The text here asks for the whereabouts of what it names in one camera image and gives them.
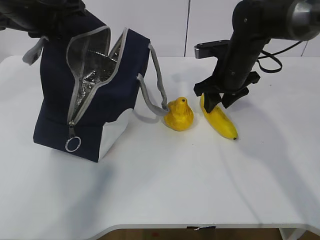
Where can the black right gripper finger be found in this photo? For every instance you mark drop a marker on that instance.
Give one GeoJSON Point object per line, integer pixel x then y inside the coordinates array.
{"type": "Point", "coordinates": [229, 98]}
{"type": "Point", "coordinates": [211, 89]}

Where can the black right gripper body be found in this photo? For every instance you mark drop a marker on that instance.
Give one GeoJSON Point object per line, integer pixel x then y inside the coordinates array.
{"type": "Point", "coordinates": [231, 72]}

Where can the yellow banana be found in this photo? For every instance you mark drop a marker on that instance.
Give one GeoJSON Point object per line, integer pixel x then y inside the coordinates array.
{"type": "Point", "coordinates": [219, 121]}

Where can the yellow toy pear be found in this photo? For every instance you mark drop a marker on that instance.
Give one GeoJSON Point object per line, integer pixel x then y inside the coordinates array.
{"type": "Point", "coordinates": [180, 116]}

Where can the navy and white lunch bag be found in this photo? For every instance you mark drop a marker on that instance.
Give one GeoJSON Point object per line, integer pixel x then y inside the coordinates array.
{"type": "Point", "coordinates": [90, 87]}

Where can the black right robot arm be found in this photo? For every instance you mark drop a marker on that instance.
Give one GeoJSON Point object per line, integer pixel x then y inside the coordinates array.
{"type": "Point", "coordinates": [255, 23]}

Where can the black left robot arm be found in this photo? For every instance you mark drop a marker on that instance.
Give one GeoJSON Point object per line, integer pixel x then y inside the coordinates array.
{"type": "Point", "coordinates": [38, 17]}

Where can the black tape on table edge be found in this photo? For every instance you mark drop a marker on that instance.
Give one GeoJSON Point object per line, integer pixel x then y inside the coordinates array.
{"type": "Point", "coordinates": [199, 228]}

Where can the silver camera on right wrist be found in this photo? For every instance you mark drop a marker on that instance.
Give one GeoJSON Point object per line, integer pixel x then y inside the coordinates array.
{"type": "Point", "coordinates": [211, 49]}

